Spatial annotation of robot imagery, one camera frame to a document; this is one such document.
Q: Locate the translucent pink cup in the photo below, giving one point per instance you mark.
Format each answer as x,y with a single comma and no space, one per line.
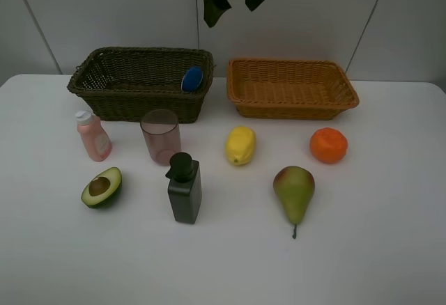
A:
162,135

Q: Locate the dark brown wicker basket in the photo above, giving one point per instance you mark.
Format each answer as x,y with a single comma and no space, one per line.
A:
125,83

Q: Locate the orange wicker basket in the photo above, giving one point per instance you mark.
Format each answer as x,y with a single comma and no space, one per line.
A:
289,89

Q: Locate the black pump dispenser bottle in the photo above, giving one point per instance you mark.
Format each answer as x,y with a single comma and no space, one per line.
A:
184,188

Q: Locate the white bottle blue cap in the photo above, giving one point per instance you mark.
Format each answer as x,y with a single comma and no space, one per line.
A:
192,79

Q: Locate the pink bottle white cap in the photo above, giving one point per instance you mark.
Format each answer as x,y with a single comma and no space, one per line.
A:
95,139

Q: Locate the yellow lemon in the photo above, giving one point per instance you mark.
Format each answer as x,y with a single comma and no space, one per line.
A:
240,145

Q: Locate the halved avocado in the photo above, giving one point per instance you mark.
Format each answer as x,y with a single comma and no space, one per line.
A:
103,190

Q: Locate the green red pear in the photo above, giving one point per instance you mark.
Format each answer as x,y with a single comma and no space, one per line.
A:
294,186

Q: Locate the orange fruit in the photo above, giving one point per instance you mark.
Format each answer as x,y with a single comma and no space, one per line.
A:
328,145

